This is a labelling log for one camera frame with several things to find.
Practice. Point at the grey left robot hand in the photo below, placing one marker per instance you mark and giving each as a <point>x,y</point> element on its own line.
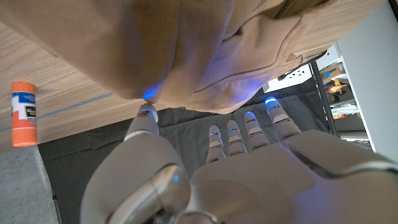
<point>264,186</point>

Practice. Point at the brown jacket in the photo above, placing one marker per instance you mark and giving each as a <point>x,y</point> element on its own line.
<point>155,46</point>

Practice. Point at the orange glue stick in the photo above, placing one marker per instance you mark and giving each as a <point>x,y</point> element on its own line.
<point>24,115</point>

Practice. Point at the white power strip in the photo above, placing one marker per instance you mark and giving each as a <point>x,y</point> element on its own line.
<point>292,77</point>

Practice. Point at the yellow toy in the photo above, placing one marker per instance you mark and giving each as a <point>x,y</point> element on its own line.
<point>335,87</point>

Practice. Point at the cardboard box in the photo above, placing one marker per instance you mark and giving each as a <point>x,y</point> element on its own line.
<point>334,71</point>

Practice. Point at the white shelf cabinet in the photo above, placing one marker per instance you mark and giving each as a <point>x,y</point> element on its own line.
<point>370,77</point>

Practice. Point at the black backdrop curtain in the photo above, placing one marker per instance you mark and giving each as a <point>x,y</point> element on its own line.
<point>93,161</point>

